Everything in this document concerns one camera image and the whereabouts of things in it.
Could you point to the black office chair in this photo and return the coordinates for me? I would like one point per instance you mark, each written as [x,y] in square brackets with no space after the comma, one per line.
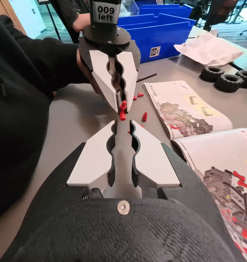
[217,12]

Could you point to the blue plastic bin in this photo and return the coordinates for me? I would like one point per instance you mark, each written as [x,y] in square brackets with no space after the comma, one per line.
[162,34]
[166,9]

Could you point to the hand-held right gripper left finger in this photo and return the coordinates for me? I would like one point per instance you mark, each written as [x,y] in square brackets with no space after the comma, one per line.
[90,161]

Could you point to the person's left hand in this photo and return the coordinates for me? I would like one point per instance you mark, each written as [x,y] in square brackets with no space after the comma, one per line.
[85,72]

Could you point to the red toy connector pin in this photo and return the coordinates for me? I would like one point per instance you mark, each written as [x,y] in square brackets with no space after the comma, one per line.
[122,113]

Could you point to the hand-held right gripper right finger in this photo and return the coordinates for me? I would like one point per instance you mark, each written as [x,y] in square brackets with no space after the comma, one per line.
[154,163]

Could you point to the black toy axle rod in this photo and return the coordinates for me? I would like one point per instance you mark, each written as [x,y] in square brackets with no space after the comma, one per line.
[147,77]

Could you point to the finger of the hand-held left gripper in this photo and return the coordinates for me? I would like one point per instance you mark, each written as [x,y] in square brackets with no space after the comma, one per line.
[100,71]
[129,73]

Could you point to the person's black jacket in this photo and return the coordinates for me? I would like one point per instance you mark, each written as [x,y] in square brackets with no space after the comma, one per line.
[12,133]

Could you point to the white paper bag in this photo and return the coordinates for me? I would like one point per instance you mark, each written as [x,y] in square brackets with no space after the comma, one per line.
[209,50]

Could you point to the person's left forearm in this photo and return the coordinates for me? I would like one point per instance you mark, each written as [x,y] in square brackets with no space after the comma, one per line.
[53,61]

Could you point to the wooden door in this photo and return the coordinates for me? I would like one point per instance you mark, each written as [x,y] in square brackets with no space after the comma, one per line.
[4,10]

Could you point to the red angled toy connector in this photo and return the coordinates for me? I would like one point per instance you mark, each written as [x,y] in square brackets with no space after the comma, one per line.
[141,126]

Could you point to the toy instruction booklet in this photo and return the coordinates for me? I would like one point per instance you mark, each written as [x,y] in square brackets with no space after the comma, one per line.
[189,114]

